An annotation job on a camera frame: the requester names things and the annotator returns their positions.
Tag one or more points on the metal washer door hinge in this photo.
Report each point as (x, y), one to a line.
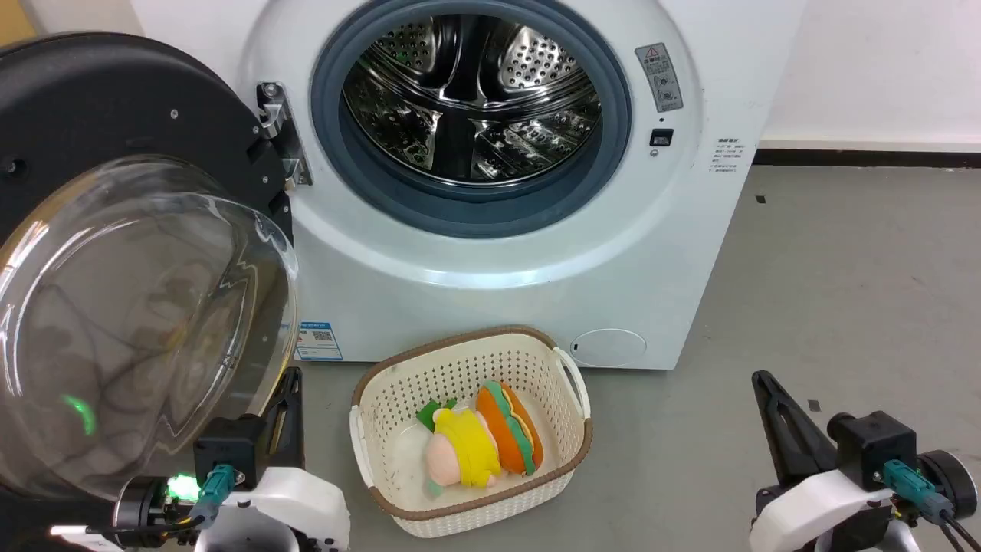
(276, 115)

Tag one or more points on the pink yellow plush doll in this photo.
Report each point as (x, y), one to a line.
(464, 452)

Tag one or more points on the stainless steel washer drum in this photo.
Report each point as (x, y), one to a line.
(467, 100)

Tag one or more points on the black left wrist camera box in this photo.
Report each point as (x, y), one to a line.
(228, 448)

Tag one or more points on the black round glass washer door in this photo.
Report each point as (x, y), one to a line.
(115, 307)

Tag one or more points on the round white filter cover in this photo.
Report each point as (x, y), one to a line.
(608, 347)

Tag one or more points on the orange hot dog plush toy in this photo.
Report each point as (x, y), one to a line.
(512, 429)

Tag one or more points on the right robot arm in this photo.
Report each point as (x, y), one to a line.
(950, 483)

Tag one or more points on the grey warning sticker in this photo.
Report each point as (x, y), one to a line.
(659, 77)

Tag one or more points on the white front-load washing machine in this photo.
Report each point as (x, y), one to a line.
(475, 291)

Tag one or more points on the blue white energy sticker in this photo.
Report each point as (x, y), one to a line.
(318, 341)

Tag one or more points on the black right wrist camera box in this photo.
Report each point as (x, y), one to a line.
(874, 448)

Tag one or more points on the yellow wooden panel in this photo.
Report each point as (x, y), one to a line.
(15, 19)

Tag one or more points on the cream perforated laundry basket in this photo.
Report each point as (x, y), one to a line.
(398, 399)

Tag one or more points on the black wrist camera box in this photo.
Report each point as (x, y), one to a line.
(874, 448)
(228, 448)

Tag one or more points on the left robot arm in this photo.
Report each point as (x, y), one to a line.
(149, 506)

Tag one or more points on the black baseboard strip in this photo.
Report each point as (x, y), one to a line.
(866, 158)

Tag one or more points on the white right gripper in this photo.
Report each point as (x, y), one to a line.
(812, 510)

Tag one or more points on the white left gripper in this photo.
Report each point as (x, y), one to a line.
(299, 502)

